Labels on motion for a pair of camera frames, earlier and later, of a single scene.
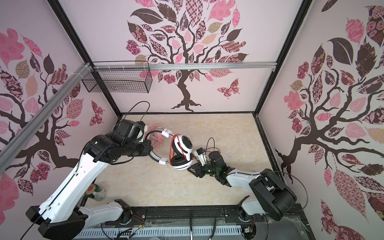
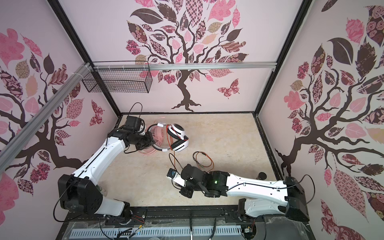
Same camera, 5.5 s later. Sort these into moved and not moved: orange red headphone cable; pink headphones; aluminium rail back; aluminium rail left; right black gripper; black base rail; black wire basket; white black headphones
Moved: white black headphones; right black gripper; orange red headphone cable
Not moved: pink headphones; aluminium rail left; aluminium rail back; black base rail; black wire basket
